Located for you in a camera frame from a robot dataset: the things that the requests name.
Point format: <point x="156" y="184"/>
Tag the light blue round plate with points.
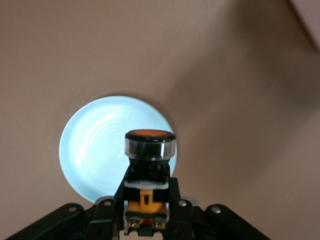
<point x="95" y="150"/>

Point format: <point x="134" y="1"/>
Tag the orange push button switch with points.
<point x="150" y="150"/>

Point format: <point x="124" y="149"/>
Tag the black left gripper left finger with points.
<point x="100" y="220"/>

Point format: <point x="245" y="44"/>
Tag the brown table mat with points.
<point x="50" y="50"/>

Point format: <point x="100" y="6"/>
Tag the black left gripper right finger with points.
<point x="190" y="222"/>

